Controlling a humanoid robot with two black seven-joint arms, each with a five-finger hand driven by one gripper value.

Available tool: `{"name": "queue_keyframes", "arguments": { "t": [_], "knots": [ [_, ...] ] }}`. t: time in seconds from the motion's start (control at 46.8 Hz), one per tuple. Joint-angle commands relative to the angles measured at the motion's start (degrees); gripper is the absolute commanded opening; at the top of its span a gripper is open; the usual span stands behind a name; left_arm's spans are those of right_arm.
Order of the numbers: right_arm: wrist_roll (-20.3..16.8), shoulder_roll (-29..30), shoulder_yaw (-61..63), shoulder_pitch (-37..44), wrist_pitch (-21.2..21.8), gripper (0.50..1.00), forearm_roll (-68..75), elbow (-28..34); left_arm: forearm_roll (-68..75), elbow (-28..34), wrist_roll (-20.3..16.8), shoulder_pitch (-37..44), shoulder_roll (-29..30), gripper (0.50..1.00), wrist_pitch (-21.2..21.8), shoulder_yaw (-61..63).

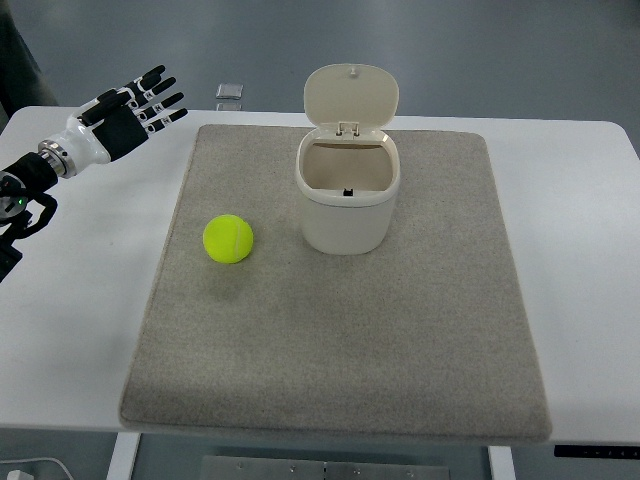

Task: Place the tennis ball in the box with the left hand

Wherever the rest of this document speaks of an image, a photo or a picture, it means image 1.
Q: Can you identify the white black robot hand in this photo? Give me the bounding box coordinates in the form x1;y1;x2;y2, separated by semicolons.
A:
38;65;188;178

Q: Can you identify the yellow tennis ball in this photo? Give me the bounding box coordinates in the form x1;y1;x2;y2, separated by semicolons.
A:
202;214;254;264

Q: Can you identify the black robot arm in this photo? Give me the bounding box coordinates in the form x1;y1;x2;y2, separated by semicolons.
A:
1;151;59;280

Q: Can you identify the cream lidded bin box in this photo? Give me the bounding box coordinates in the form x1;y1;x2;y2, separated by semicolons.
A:
295;64;401;255

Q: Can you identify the small glass floor plate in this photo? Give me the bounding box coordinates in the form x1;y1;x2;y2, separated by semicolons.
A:
216;83;244;100

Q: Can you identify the white left table leg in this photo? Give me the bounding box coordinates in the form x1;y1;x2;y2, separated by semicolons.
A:
106;432;141;480

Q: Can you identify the white table leg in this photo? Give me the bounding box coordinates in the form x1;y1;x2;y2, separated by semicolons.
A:
488;446;516;480
106;432;141;480

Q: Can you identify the white plug on floor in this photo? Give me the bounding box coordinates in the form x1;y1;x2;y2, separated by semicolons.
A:
6;470;31;480

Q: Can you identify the grey felt mat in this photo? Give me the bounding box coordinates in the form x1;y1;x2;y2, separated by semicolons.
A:
120;125;552;444

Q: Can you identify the white right table leg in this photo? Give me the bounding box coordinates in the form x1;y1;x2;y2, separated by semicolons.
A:
488;446;516;480

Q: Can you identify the black desk control panel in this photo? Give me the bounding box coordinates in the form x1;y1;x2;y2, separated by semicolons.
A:
554;445;640;460

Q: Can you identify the white cable on floor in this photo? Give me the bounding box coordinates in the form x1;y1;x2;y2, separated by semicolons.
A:
0;456;74;480

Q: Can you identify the metal table base plate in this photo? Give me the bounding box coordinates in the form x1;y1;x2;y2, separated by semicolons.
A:
199;456;451;480

